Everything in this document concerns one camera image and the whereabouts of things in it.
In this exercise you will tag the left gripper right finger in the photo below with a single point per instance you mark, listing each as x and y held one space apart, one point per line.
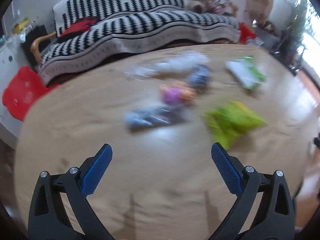
275 218

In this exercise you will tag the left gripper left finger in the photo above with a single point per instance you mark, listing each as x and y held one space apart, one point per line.
48 218

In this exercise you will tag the yellow green snack bag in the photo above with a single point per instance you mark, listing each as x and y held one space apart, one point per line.
230 121

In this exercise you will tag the blue silver foil wrapper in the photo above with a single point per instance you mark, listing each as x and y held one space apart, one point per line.
141 119

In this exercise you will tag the green white wrapper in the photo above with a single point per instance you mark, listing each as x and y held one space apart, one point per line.
246 72

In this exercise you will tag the small pink doll toy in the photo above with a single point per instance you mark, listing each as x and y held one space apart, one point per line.
176 93

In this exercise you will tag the clear plastic bag ball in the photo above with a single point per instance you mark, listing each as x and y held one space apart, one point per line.
180 65

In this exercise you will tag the white paper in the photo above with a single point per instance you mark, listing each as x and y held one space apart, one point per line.
199 78

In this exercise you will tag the red bear plastic stool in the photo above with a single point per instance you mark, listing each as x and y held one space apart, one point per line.
23 91

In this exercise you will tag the white cabinet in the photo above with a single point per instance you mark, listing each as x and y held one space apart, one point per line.
12 59

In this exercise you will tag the red bag on floor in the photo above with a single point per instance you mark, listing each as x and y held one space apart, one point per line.
246 33

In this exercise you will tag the red cloth on sofa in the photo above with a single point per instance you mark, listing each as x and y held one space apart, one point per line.
79 26

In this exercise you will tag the black white striped sofa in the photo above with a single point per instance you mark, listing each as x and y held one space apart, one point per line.
125 26

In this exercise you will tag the plush toys on sofa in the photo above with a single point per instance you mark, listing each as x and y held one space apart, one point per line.
219 7

